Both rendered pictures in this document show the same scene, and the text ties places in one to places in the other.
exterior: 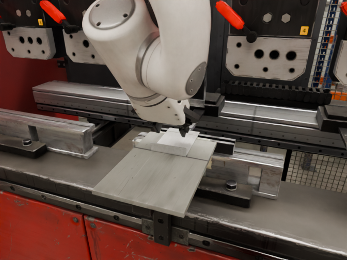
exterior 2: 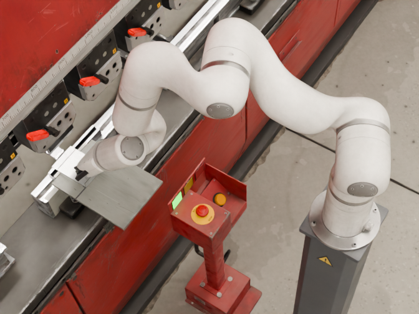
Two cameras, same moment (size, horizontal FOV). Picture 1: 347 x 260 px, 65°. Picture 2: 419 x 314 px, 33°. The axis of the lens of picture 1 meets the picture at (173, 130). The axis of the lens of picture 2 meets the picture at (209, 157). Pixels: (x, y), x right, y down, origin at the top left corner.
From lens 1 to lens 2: 164 cm
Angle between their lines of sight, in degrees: 58
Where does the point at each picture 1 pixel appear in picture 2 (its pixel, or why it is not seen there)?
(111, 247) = (91, 273)
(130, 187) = (128, 205)
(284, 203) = not seen: hidden behind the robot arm
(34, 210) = not seen: outside the picture
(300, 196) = not seen: hidden behind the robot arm
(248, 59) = (97, 86)
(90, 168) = (35, 257)
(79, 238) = (68, 301)
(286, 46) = (111, 63)
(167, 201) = (150, 187)
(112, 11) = (134, 147)
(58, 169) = (25, 286)
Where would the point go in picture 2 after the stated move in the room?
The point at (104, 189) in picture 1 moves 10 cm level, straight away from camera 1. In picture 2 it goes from (125, 221) to (88, 223)
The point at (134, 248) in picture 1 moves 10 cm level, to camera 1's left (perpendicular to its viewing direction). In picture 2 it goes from (105, 250) to (94, 279)
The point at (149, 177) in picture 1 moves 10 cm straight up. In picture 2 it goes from (121, 193) to (116, 175)
